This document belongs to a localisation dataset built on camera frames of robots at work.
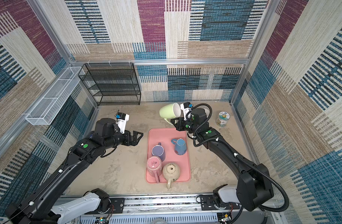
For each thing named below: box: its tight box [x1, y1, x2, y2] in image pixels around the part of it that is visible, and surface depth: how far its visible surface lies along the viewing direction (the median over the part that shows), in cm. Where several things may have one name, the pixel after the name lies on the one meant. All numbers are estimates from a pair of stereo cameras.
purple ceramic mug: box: [151, 142, 166, 162], surface depth 87 cm
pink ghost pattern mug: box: [146, 155, 163, 183], surface depth 77 cm
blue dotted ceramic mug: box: [171, 138, 187, 156], surface depth 90 cm
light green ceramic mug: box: [159, 102, 182, 126], surface depth 81 cm
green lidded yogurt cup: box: [216, 111, 230, 127], surface depth 104 cm
